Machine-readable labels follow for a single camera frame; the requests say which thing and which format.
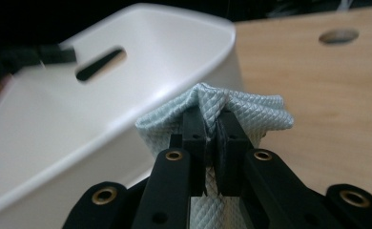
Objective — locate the white plastic storage bin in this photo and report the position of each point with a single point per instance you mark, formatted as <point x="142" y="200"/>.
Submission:
<point x="79" y="127"/>

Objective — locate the light blue cloth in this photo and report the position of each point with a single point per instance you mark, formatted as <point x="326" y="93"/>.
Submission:
<point x="257" y="111"/>

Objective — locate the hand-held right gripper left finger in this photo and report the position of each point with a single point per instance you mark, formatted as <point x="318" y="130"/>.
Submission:
<point x="174" y="178"/>

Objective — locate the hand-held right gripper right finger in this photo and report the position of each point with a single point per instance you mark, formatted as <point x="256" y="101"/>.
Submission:
<point x="238" y="165"/>

